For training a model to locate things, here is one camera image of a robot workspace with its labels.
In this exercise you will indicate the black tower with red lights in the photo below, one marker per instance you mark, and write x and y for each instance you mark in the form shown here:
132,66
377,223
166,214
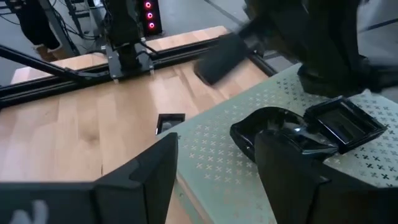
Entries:
150,15

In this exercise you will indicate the small black square mini plate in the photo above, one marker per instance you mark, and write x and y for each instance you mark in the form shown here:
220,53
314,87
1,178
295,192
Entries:
169,123
345,124

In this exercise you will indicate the black leaf-shaped mini plate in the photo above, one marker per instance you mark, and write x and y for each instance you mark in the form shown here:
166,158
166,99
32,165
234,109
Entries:
245,130

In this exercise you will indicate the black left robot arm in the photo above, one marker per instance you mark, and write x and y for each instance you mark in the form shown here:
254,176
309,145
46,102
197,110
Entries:
124,25

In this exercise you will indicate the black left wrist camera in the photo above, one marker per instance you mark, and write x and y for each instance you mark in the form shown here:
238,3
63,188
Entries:
220,59

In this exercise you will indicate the grey metal desk leg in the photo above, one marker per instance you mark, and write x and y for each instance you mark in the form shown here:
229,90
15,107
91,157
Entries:
60,28

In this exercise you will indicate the black wavy square mini plate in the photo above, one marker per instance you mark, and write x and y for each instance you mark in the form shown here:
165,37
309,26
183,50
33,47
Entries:
329,85

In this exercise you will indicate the person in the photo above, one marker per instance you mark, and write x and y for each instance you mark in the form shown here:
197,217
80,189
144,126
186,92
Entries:
37,25

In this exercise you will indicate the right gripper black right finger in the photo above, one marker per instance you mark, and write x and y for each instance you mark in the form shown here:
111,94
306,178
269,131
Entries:
289,186

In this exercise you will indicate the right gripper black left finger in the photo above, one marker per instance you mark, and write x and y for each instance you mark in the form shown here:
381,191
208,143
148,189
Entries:
146,193

